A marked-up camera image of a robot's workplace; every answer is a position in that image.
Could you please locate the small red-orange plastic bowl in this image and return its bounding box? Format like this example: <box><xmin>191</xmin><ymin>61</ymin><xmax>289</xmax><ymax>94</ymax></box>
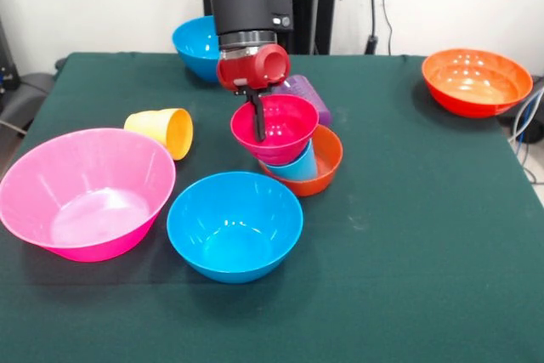
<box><xmin>258</xmin><ymin>123</ymin><xmax>344</xmax><ymax>198</ymax></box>

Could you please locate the purple ribbed plastic cup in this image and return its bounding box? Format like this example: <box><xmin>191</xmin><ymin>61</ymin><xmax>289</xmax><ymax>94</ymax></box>
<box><xmin>271</xmin><ymin>74</ymin><xmax>333</xmax><ymax>128</ymax></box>

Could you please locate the large pink plastic bowl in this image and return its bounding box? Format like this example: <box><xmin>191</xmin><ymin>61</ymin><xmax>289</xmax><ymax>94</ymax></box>
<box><xmin>0</xmin><ymin>127</ymin><xmax>178</xmax><ymax>263</ymax></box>

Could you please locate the large orange plastic bowl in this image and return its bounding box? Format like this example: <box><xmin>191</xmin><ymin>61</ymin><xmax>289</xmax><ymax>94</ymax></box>
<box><xmin>421</xmin><ymin>48</ymin><xmax>534</xmax><ymax>119</ymax></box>

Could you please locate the small magenta plastic bowl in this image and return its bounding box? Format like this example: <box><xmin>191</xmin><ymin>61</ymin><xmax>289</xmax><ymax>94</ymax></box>
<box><xmin>229</xmin><ymin>94</ymin><xmax>320</xmax><ymax>167</ymax></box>

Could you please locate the yellow plastic cup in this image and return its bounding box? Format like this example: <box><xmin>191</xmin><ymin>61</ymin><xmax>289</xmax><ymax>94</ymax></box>
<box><xmin>123</xmin><ymin>107</ymin><xmax>195</xmax><ymax>162</ymax></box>

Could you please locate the black hanging cable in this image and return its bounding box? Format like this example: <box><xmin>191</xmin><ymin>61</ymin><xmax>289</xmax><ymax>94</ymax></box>
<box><xmin>364</xmin><ymin>0</ymin><xmax>405</xmax><ymax>56</ymax></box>

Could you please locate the blue plastic bowl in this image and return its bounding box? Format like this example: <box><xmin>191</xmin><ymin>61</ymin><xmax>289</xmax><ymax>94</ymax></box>
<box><xmin>171</xmin><ymin>15</ymin><xmax>223</xmax><ymax>83</ymax></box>
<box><xmin>166</xmin><ymin>171</ymin><xmax>304</xmax><ymax>285</ymax></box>

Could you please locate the tangle of floor cables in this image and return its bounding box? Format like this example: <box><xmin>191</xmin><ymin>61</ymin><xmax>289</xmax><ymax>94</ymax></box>
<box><xmin>507</xmin><ymin>86</ymin><xmax>544</xmax><ymax>188</ymax></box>

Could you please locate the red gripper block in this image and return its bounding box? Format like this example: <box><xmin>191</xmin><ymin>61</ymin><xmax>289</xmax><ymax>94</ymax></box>
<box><xmin>216</xmin><ymin>43</ymin><xmax>292</xmax><ymax>143</ymax></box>

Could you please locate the dark green tablecloth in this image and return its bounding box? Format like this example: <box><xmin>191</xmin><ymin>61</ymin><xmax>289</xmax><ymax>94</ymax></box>
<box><xmin>0</xmin><ymin>51</ymin><xmax>544</xmax><ymax>363</ymax></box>

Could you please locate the blue plastic cup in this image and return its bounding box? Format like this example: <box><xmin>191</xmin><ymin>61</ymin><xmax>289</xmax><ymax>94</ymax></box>
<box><xmin>265</xmin><ymin>138</ymin><xmax>320</xmax><ymax>182</ymax></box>

